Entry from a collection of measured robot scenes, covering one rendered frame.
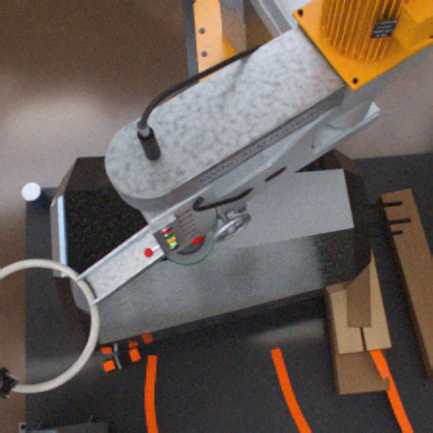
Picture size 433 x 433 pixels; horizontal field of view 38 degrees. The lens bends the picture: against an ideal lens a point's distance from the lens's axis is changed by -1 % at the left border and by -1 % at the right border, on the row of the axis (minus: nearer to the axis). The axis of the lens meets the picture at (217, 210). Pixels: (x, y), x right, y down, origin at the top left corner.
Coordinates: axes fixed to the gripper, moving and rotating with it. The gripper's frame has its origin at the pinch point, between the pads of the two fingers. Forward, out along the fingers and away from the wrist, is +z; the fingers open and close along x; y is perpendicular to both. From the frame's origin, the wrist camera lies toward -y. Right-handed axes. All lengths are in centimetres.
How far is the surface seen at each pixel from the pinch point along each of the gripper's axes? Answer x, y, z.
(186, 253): 73, 37, -3
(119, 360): 27, 19, 85
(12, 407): -18, -19, 94
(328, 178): 125, 72, -5
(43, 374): 4, -12, 91
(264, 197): 107, 53, -3
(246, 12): 156, 19, -41
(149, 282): 58, 28, 7
